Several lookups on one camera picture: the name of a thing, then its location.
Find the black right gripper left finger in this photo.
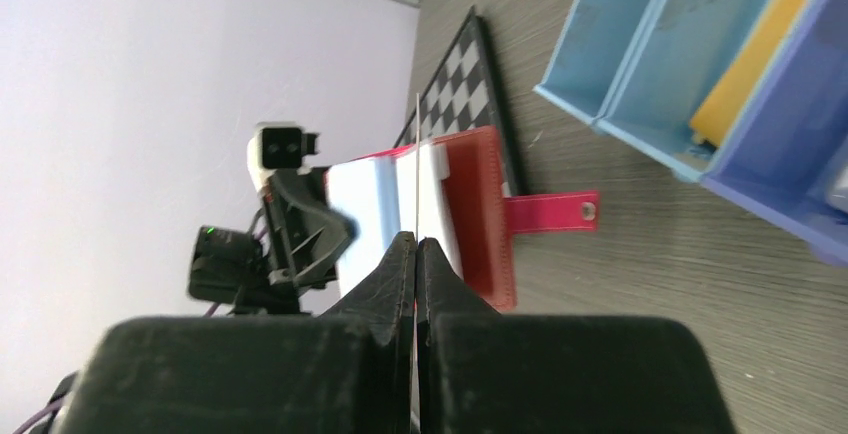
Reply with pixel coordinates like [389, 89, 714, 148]
[54, 232, 416, 434]

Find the red leather card holder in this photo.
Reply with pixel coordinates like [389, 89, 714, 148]
[325, 127, 600, 312]

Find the orange card in drawer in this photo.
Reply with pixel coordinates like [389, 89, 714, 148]
[689, 0, 808, 147]

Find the light blue drawer box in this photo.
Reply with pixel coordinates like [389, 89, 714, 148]
[534, 0, 650, 125]
[597, 0, 769, 183]

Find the light blue left drawer box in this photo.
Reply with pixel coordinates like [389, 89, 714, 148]
[534, 0, 650, 125]

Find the light blue middle drawer box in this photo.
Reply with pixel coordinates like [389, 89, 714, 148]
[597, 0, 769, 183]

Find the black white chessboard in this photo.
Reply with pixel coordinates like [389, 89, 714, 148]
[418, 8, 529, 196]

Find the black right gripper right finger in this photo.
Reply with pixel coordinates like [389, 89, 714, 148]
[416, 239, 735, 433]

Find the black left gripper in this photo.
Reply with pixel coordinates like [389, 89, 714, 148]
[187, 169, 355, 315]

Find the thin card seen edge-on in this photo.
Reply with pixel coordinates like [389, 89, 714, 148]
[411, 93, 425, 433]

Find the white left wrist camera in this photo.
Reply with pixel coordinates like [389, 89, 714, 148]
[246, 121, 319, 193]

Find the purple drawer box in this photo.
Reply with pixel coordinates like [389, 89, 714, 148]
[701, 0, 847, 266]

